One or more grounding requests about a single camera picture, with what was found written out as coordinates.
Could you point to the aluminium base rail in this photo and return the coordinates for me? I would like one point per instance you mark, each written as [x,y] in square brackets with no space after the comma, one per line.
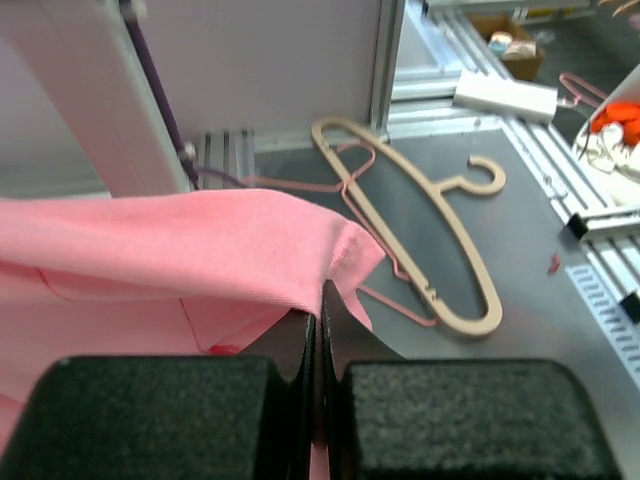
[422,48]

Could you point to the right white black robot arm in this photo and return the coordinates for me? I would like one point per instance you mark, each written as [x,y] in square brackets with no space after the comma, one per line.
[86,57]

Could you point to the white bin with clothes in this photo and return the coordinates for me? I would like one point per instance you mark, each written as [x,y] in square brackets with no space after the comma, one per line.
[607,146]

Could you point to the beige hanger bottom right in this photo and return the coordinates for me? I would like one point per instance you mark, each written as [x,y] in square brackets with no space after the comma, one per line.
[403,190]

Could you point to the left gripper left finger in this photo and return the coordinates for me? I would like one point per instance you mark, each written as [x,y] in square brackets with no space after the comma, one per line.
[247,416]

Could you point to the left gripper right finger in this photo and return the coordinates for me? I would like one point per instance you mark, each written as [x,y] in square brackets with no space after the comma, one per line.
[387,417]

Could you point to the white cable duct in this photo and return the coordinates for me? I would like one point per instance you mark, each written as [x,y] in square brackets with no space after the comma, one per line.
[619,330]

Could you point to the grey power adapter box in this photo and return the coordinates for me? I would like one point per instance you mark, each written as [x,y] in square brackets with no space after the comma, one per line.
[491,94]

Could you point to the pink t shirt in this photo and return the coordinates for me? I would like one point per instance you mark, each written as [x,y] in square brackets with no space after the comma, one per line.
[195,274]

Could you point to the cardboard box with items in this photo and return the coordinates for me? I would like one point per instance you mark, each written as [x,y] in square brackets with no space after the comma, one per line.
[510,43]

